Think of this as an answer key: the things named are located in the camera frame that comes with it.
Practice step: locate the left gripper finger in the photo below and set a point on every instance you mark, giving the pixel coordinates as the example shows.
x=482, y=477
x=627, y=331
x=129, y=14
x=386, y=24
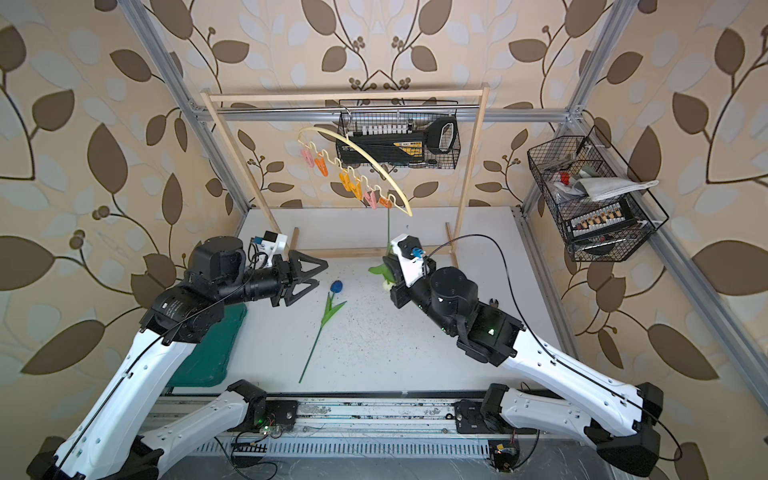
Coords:
x=296, y=284
x=304, y=267

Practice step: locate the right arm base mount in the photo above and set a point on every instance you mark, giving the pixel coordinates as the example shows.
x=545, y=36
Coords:
x=473, y=418

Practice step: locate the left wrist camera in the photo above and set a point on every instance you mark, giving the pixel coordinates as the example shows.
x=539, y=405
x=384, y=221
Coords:
x=269, y=247

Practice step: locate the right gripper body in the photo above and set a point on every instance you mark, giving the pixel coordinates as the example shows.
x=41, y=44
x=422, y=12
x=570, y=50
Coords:
x=422, y=294

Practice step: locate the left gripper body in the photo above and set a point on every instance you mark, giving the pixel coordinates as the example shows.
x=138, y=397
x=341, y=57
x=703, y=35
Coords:
x=266, y=284

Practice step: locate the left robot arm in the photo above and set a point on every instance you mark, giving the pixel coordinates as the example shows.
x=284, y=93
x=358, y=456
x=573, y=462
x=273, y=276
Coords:
x=108, y=444

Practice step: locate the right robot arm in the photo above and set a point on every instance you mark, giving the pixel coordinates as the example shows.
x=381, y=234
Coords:
x=617, y=419

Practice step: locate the aluminium rail at front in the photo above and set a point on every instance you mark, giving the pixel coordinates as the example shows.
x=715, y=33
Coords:
x=426, y=417

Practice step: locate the back black wire basket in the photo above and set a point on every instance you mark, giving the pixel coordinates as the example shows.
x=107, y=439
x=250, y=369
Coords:
x=401, y=109

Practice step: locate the black yellow tool in basket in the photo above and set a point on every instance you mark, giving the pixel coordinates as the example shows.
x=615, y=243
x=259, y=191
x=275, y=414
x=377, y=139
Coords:
x=426, y=144

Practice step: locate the blue tulip flower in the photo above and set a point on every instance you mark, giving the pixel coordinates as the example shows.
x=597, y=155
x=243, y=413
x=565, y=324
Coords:
x=331, y=308

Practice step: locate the side black wire basket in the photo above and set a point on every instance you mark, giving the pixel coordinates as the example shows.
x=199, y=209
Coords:
x=557, y=164

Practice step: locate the white tulip flower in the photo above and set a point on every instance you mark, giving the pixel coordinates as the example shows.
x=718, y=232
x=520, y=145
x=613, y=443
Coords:
x=383, y=270

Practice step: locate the white paper in side basket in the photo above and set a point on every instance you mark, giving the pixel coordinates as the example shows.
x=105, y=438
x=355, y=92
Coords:
x=605, y=188

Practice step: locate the green plastic tool case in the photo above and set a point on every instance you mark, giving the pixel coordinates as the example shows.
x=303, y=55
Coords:
x=207, y=365

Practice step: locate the wooden drying rack frame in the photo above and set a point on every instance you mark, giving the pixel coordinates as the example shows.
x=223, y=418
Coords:
x=209, y=100

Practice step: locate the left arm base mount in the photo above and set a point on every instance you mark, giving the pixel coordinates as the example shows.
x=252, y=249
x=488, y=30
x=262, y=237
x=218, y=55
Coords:
x=265, y=414

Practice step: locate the paint tube set box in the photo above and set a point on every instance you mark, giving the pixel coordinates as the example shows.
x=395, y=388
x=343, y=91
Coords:
x=605, y=219

